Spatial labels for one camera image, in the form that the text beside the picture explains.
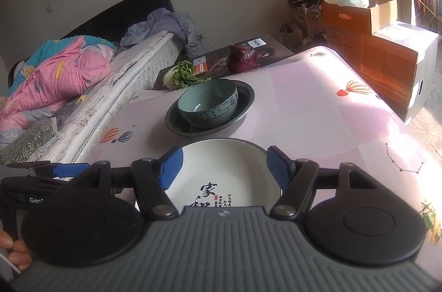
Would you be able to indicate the pink printed tablecloth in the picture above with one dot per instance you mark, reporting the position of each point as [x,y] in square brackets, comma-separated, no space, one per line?
[310,126]

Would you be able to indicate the grey-blue clothes pile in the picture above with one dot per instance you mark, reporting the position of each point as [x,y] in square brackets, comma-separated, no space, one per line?
[165,23]

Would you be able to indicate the large cardboard box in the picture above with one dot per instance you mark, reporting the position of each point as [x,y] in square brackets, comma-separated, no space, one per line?
[390,64]

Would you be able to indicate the open printed carton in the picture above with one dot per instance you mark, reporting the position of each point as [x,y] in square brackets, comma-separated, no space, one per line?
[310,19]

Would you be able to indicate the orange-brown cardboard box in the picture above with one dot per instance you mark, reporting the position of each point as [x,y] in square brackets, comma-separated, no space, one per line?
[352,17]

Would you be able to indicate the large stainless steel plate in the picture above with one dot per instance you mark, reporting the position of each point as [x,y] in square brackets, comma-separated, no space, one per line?
[257,147]

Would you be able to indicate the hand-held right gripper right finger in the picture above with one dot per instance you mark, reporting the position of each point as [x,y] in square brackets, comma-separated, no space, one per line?
[279,167]

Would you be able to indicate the black bed headboard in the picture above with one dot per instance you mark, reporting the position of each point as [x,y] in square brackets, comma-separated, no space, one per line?
[138,7]

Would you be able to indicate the white quilted mattress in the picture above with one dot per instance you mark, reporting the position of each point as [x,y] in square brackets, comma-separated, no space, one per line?
[138,71]

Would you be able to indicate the person's left hand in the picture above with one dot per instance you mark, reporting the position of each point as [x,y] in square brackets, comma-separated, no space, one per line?
[19,254]

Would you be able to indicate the teal ceramic bowl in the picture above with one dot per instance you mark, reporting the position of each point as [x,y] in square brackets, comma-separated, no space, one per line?
[210,112]

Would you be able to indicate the green floral pillow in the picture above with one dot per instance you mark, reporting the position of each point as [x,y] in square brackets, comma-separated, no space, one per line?
[27,143]

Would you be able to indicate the red onion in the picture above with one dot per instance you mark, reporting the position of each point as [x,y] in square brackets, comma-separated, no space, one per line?
[241,59]

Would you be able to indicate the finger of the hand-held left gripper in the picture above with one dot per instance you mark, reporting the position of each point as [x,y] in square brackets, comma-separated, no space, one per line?
[69,169]
[34,183]

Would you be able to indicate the white ceramic plate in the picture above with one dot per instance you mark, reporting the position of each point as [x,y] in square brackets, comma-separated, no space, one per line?
[224,171]

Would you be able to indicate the stainless steel bowl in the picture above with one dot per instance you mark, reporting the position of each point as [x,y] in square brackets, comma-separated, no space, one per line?
[245,95]
[207,135]

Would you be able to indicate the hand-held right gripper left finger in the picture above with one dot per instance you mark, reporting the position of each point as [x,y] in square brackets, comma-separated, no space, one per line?
[171,167]

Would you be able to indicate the pink patterned quilt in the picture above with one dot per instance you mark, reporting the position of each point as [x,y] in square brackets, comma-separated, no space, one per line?
[62,71]

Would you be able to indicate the napa cabbage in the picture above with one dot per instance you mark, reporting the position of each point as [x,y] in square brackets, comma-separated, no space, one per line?
[183,74]

